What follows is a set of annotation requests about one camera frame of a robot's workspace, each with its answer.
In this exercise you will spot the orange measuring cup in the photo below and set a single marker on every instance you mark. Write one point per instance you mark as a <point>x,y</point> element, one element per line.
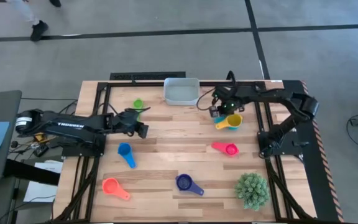
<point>110,186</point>

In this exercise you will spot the grey side desk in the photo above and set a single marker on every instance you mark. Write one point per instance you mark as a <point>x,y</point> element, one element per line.
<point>8,105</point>

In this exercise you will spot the white plastic basket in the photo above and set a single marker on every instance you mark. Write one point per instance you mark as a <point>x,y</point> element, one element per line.
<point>182,93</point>

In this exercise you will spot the green measuring cup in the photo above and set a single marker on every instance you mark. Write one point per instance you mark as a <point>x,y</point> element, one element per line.
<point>138,103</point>

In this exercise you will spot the black perforated strip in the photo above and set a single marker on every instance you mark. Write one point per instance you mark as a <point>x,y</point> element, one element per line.
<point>148,75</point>

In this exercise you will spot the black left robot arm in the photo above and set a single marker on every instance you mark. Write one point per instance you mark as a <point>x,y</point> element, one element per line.
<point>67,126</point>

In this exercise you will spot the pink measuring cup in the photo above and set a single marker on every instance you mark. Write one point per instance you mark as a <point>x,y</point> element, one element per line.
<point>231,149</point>

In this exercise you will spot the black power adapter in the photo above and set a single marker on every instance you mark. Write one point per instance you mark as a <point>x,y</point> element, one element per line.
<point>40,151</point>

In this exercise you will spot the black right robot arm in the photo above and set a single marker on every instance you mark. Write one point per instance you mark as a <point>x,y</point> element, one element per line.
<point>278,96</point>

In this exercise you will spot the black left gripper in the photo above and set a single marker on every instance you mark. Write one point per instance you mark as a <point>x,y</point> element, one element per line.
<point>126,123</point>

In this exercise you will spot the black hazard-striped mat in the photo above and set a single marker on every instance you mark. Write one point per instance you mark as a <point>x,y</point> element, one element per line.
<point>315,174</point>

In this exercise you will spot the yellow measuring cup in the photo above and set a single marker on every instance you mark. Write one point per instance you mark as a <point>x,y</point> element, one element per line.
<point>235,121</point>

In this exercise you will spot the blue measuring cup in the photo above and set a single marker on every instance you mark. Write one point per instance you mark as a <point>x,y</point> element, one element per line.
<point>124,149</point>

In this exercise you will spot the black aluminium table frame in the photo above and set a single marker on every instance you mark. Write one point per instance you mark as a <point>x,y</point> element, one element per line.
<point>120,84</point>

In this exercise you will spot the teal measuring cup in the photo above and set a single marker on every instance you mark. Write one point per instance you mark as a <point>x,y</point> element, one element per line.
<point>217,120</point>

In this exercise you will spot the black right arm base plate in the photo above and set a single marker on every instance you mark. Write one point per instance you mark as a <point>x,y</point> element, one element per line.
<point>294,149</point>

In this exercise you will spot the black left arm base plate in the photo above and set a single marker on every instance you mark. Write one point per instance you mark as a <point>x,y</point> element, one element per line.
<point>73,151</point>

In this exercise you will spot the person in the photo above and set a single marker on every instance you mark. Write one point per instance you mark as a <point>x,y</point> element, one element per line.
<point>38,30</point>

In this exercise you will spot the purple measuring cup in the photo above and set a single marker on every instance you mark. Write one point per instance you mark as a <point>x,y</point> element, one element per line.
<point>183,181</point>

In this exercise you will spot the green artificial succulent plant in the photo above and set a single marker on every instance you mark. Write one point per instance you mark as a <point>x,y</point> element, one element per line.
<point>252,190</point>

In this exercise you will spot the black desk crossbar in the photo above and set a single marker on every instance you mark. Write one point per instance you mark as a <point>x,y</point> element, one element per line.
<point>33,174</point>

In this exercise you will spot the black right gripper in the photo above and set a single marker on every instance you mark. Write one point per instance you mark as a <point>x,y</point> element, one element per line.
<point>228,96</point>

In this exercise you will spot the white paper sheet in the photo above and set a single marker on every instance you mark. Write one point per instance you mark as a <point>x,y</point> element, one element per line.
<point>39,189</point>

